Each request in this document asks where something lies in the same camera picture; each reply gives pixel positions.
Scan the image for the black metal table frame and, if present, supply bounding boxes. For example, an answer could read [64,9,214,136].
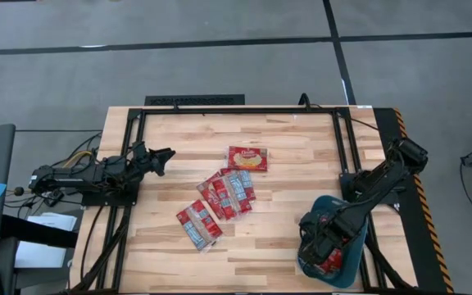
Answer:
[94,105,388,294]

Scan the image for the black mat with hazard stripes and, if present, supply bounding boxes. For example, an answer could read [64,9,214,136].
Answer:
[373,107,455,294]

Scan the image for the yellow cable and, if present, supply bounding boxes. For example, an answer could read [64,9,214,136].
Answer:
[62,150,96,169]

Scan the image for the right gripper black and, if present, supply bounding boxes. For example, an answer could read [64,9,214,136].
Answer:
[299,210,361,268]

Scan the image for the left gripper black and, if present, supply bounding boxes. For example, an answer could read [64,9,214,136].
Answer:
[134,141,177,178]

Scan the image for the red popcorn bag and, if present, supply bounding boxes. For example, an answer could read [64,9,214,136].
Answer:
[219,166,257,202]
[226,145,269,172]
[315,245,346,275]
[196,171,227,220]
[175,198,224,252]
[211,170,253,220]

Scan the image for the black bar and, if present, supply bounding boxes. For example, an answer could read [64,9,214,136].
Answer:
[0,214,78,249]

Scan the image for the black floor vent grille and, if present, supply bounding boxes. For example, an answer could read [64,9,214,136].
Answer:
[144,93,246,107]

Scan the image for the teal plastic basket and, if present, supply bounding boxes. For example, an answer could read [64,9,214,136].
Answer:
[296,194,369,289]

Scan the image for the white paper sheet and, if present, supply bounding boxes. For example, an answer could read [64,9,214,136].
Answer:
[14,211,78,270]

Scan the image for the black cable bundle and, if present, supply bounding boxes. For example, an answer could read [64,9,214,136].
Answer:
[71,204,133,293]
[362,235,415,293]

